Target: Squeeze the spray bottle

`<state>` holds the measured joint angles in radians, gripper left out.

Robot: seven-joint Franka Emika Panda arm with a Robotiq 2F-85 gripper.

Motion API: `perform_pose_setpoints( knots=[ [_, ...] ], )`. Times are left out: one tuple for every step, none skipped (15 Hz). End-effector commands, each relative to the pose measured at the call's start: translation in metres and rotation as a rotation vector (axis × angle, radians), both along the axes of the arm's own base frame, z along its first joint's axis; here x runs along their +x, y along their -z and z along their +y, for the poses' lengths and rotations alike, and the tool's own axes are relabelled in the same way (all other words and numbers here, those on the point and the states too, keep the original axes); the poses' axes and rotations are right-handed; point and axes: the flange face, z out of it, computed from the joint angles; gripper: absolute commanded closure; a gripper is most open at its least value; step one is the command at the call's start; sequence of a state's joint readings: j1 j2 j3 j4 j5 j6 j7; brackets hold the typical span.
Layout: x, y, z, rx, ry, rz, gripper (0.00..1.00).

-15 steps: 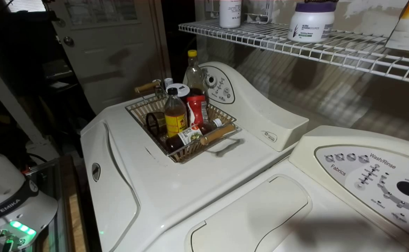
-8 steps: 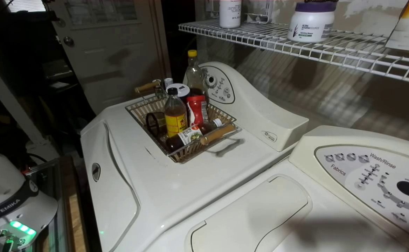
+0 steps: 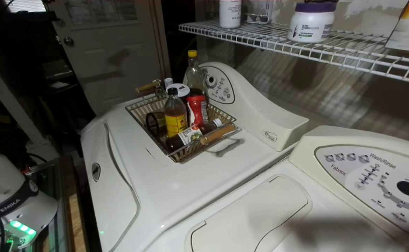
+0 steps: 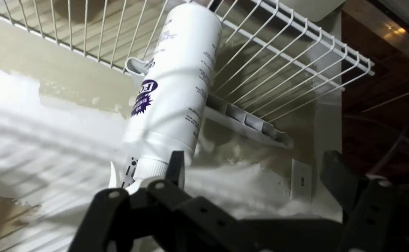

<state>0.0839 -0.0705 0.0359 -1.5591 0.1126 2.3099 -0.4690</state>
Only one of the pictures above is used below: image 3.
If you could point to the white spray bottle purple label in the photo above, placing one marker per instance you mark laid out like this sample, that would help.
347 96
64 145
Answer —
230 12

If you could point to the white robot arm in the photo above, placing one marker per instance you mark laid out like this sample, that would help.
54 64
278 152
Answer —
9 204

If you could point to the small dark bottle lying flat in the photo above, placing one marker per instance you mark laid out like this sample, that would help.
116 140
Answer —
188 135

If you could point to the amber bottle with yellow label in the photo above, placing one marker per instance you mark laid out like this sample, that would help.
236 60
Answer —
176 116

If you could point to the clear bottle with yellow cap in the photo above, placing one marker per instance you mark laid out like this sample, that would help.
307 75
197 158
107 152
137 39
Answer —
195 74

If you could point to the small bottle with white cap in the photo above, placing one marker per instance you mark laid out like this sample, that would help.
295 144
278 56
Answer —
169 82

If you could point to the dark round jar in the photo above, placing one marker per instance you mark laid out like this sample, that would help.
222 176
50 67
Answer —
155 123

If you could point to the white top-load washing machine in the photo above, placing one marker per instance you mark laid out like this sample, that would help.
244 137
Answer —
167 186

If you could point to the white panel door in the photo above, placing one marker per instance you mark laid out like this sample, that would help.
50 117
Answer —
116 56

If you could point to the clear glass container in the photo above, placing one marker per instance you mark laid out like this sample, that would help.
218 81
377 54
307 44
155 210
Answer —
261 11

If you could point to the white dryer with control panel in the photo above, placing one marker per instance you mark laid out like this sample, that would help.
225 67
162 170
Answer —
307 218

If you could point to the white jar with purple lid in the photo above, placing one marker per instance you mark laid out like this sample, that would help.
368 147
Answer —
312 22

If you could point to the metal door knob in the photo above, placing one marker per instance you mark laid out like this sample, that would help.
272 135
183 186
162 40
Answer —
68 40

